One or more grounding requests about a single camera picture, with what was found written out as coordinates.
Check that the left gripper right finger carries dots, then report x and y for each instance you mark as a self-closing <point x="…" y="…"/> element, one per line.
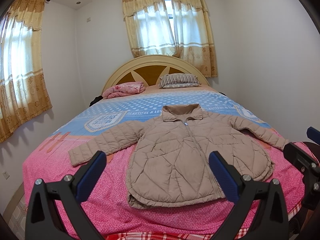
<point x="270" y="220"/>

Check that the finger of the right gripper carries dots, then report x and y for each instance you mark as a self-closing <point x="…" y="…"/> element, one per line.
<point x="313" y="133"/>

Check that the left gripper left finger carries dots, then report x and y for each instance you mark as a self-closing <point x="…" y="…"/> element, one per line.
<point x="43" y="218"/>

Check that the beige quilted puffer jacket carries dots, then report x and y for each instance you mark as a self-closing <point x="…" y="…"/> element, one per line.
<point x="169" y="165"/>

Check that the black item beside bed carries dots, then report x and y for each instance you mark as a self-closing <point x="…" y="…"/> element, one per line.
<point x="96" y="99"/>

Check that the side window yellow curtain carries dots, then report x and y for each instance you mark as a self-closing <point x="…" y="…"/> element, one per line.
<point x="23" y="89"/>

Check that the folded pink floral blanket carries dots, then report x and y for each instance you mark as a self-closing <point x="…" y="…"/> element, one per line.
<point x="124" y="89"/>

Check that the striped pillow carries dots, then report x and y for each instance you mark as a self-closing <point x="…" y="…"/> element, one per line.
<point x="178" y="80"/>

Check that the right half back window curtain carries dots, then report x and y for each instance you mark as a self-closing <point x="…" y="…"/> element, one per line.
<point x="194" y="36"/>

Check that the half window curtain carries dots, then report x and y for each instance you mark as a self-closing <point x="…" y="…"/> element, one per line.
<point x="148" y="28"/>
<point x="194" y="36"/>

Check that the cream wooden headboard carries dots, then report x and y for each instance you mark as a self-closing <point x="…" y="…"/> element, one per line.
<point x="150" y="68"/>

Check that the left half back window curtain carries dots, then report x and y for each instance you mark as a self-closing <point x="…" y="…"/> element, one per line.
<point x="148" y="28"/>

